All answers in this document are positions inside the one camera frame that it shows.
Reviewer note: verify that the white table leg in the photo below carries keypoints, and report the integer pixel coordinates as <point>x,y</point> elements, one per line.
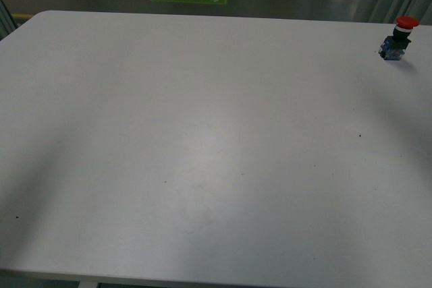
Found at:
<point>88,284</point>

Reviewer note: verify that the red push button switch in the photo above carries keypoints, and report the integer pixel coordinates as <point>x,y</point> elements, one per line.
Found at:
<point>394,46</point>

